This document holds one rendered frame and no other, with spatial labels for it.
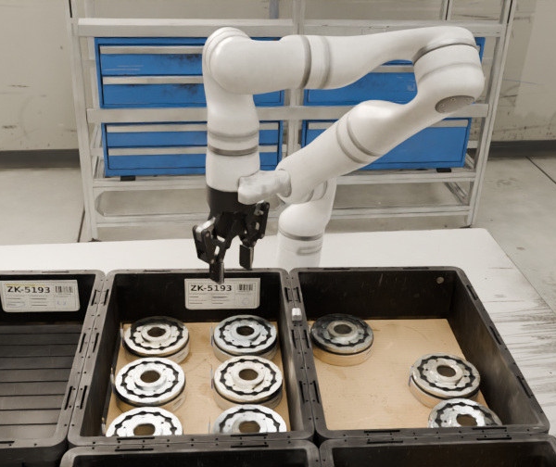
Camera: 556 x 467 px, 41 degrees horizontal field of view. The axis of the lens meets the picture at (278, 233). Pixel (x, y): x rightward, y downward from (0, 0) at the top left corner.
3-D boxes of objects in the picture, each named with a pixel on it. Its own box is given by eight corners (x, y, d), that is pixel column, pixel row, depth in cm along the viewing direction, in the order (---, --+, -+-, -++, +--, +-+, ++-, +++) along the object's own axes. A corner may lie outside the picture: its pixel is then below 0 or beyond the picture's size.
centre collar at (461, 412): (442, 413, 104) (443, 410, 104) (474, 410, 105) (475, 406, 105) (456, 438, 100) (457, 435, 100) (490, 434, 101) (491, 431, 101)
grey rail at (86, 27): (70, 31, 277) (69, 18, 275) (499, 31, 300) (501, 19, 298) (68, 37, 268) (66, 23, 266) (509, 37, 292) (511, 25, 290)
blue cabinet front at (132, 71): (105, 175, 300) (94, 36, 273) (281, 170, 310) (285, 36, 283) (105, 178, 297) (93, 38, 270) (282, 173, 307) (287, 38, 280)
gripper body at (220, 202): (234, 159, 108) (233, 216, 113) (192, 176, 102) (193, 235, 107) (272, 175, 104) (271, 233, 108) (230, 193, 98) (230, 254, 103)
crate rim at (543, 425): (287, 279, 125) (287, 267, 124) (459, 277, 128) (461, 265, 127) (315, 453, 91) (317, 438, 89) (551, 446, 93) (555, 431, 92)
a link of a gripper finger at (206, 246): (195, 222, 103) (206, 252, 107) (187, 230, 102) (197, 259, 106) (209, 229, 101) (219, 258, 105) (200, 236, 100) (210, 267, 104)
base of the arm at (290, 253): (271, 284, 159) (279, 215, 151) (314, 289, 159) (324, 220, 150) (269, 309, 151) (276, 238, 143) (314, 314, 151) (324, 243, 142)
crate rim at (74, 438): (107, 281, 123) (107, 269, 122) (286, 279, 125) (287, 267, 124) (66, 460, 88) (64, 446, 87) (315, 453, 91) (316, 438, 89)
